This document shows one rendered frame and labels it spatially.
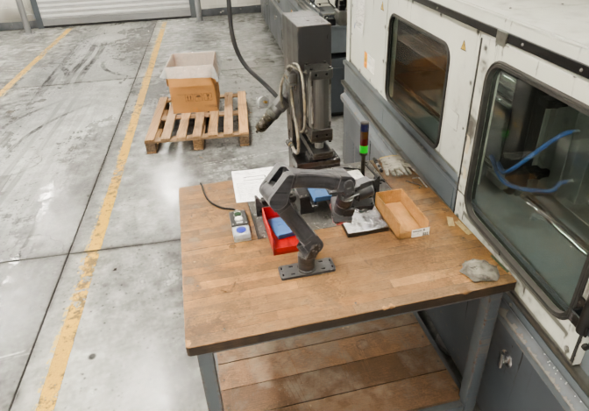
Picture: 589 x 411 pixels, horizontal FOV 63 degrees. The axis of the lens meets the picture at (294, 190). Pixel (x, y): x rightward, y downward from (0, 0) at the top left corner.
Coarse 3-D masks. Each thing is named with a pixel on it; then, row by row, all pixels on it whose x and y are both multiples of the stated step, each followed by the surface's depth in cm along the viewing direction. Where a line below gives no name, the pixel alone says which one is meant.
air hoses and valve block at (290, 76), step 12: (228, 0) 201; (228, 12) 203; (240, 60) 211; (252, 72) 213; (288, 72) 186; (300, 72) 173; (264, 84) 214; (288, 84) 186; (276, 96) 213; (300, 132) 188; (288, 144) 209
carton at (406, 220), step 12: (384, 192) 203; (396, 192) 204; (384, 204) 194; (396, 204) 205; (408, 204) 199; (384, 216) 197; (396, 216) 198; (408, 216) 197; (420, 216) 190; (396, 228) 185; (408, 228) 190; (420, 228) 190
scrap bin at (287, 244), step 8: (264, 208) 197; (264, 216) 193; (272, 216) 200; (272, 232) 191; (272, 240) 178; (280, 240) 187; (288, 240) 186; (296, 240) 186; (272, 248) 182; (280, 248) 179; (288, 248) 179; (296, 248) 180
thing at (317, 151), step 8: (304, 136) 203; (304, 144) 202; (320, 144) 191; (304, 152) 199; (312, 152) 189; (320, 152) 189; (328, 152) 189; (336, 152) 197; (296, 160) 193; (304, 160) 193; (312, 160) 192; (320, 160) 192; (328, 160) 192; (336, 160) 193; (304, 168) 192; (312, 168) 192; (320, 168) 193
